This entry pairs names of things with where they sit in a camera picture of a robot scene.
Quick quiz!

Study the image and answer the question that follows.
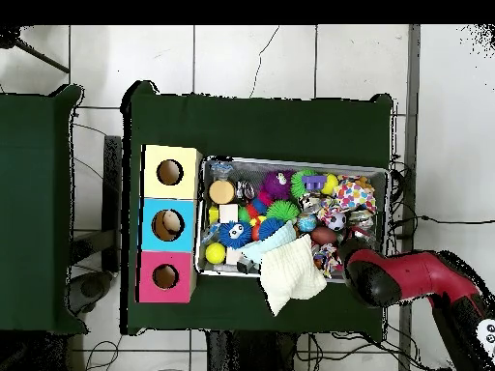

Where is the black silver round toy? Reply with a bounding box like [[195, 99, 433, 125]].
[[236, 180, 256, 204]]

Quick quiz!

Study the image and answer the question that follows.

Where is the blue fuzzy ball with eyes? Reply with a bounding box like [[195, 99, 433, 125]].
[[218, 219, 253, 249]]

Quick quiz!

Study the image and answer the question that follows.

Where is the brown toy football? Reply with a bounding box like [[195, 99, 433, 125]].
[[310, 227, 339, 247]]

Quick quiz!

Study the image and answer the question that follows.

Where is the wooden box with three holes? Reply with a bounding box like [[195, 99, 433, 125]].
[[135, 143, 202, 304]]

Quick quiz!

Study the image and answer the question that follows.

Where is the purple spiky ball with eyes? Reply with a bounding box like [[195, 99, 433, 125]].
[[261, 171, 294, 201]]

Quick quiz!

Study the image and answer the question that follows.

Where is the clear mesh bin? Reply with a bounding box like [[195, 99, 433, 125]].
[[195, 157, 392, 285]]

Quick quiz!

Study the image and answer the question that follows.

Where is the large green spiky ball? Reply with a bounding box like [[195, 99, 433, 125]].
[[289, 168, 320, 199]]

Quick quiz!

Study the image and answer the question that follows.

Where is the round wooden disc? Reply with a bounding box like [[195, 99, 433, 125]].
[[208, 179, 236, 206]]

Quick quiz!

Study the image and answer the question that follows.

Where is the clear crumpled plastic packet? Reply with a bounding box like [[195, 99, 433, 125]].
[[208, 159, 235, 176]]

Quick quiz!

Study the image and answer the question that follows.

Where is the yellow smiley ball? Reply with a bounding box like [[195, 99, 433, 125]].
[[321, 173, 341, 196]]

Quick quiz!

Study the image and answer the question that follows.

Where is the cream waffle cloth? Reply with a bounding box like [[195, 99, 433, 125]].
[[258, 234, 329, 317]]

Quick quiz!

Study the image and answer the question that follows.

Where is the green cloth side table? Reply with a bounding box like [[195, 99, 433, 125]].
[[0, 83, 86, 335]]

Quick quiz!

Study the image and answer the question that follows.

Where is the mint green knit cloth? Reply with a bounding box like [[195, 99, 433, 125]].
[[239, 219, 298, 264]]

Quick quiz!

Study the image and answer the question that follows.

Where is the small green spiky ball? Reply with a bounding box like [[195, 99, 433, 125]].
[[266, 200, 301, 223]]

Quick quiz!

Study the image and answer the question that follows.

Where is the small black white soccer ball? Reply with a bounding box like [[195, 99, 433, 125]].
[[325, 210, 348, 232]]

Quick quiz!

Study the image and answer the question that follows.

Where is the purple plastic block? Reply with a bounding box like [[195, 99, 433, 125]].
[[301, 174, 329, 194]]

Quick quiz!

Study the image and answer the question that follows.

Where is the polka dot cloth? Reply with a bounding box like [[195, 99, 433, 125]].
[[335, 177, 379, 214]]

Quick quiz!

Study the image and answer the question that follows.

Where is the blue globe ball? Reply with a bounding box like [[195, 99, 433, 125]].
[[297, 213, 319, 234]]

